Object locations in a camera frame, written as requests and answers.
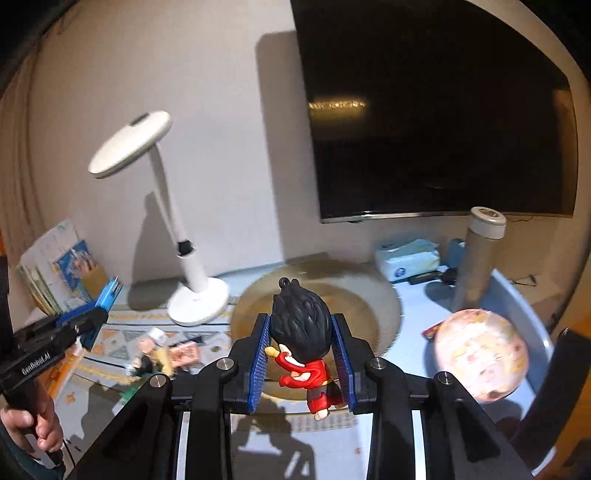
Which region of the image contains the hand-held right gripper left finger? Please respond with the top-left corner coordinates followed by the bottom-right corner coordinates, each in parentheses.
top-left (68, 313), bottom-right (271, 480)

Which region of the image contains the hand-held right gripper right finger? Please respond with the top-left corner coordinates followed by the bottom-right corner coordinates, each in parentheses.
top-left (330, 313), bottom-right (537, 480)

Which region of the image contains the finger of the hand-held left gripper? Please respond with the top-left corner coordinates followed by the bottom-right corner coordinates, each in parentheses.
top-left (93, 276), bottom-right (124, 320)
top-left (56, 307), bottom-right (110, 350)

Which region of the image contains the black-haired red toy figurine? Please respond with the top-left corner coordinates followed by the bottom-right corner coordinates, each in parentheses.
top-left (267, 277), bottom-right (345, 422)

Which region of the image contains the clear amber glass bowl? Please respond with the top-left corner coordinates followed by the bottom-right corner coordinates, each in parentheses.
top-left (230, 257), bottom-right (403, 400)

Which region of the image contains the person's left hand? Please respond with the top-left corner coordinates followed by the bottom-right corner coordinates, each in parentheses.
top-left (0, 385), bottom-right (64, 455)

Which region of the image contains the patterned table mat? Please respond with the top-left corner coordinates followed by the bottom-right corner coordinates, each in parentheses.
top-left (44, 305), bottom-right (370, 437)

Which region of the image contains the stack of picture books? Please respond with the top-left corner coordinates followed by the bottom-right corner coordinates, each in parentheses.
top-left (16, 219), bottom-right (114, 317)

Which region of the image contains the white desk lamp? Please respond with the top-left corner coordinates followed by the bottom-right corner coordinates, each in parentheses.
top-left (88, 110), bottom-right (230, 328)

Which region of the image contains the white blue tissue pack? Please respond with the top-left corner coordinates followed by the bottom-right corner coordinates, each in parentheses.
top-left (373, 237), bottom-right (441, 283)

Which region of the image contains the pink moon globe ball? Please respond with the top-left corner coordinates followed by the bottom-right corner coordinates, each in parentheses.
top-left (433, 308), bottom-right (529, 403)

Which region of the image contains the beige curtain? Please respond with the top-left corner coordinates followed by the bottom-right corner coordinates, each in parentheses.
top-left (0, 88), bottom-right (49, 259)

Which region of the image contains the blue container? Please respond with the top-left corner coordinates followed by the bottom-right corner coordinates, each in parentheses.
top-left (449, 239), bottom-right (468, 271)

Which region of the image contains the beige cylindrical thermos bottle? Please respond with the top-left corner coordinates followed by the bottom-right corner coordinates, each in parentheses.
top-left (450, 206), bottom-right (508, 315)

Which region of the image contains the light blue round tray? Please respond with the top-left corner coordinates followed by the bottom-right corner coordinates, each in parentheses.
top-left (489, 268), bottom-right (557, 402)

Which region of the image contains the black flat television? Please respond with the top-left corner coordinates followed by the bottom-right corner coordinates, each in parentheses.
top-left (290, 0), bottom-right (581, 225)

